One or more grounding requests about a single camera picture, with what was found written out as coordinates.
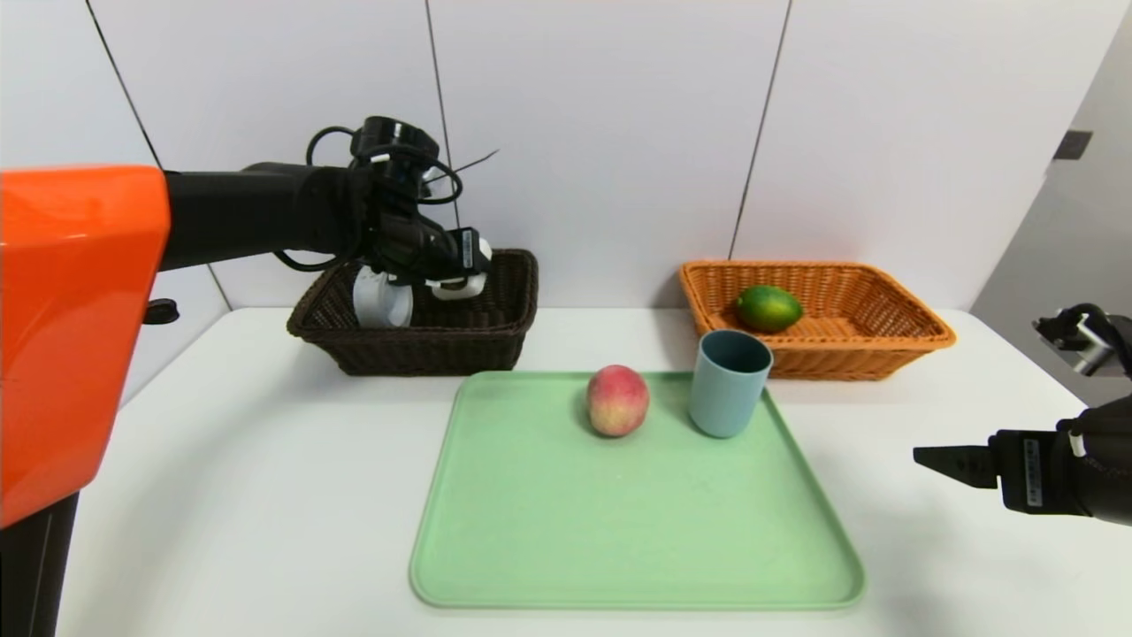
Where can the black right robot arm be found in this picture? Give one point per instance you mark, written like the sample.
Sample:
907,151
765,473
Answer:
1105,460

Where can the green lime fruit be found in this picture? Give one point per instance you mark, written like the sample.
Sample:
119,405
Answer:
769,310

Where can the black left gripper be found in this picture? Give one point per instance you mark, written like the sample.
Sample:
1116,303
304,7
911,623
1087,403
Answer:
466,249

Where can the white soap bar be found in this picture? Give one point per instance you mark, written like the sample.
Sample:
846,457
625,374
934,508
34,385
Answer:
460,289

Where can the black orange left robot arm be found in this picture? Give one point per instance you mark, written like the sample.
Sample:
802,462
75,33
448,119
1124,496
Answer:
80,310

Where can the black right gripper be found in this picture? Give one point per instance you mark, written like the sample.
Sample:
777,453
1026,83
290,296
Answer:
1031,471

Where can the clear tape roll spool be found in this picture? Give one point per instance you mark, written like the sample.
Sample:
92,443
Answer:
380,305

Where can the dark brown wicker basket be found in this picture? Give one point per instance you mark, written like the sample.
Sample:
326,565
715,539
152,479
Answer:
424,354

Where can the dark wall bracket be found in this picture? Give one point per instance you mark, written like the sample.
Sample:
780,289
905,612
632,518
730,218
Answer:
1073,145

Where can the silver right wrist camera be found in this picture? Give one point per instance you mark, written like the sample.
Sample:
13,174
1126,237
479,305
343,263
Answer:
1083,345

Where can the orange wicker basket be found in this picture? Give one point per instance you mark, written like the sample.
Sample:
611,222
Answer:
840,358

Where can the blue grey plastic cup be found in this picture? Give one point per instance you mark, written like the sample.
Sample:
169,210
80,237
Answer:
725,398

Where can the red yellow peach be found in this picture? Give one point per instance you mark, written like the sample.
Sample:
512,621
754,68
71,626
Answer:
617,402

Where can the light green plastic tray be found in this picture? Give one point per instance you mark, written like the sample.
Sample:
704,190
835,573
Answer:
584,531

